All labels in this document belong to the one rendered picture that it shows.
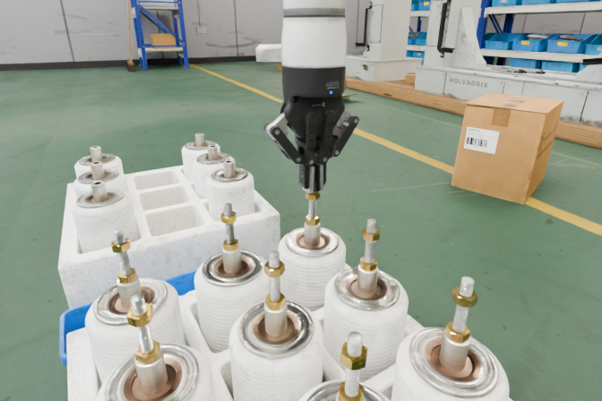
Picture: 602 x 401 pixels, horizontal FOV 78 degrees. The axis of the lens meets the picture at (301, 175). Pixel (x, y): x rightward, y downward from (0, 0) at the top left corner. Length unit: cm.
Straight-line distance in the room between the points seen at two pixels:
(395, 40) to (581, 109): 176
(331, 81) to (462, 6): 265
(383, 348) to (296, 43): 34
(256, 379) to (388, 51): 332
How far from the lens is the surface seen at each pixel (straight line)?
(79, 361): 54
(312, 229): 51
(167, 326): 46
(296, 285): 52
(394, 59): 360
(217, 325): 49
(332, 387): 36
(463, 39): 299
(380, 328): 43
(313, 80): 42
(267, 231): 77
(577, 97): 237
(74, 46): 636
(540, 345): 85
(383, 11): 350
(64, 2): 636
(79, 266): 72
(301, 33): 42
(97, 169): 84
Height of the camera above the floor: 53
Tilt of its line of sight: 22 degrees down
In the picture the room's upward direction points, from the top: straight up
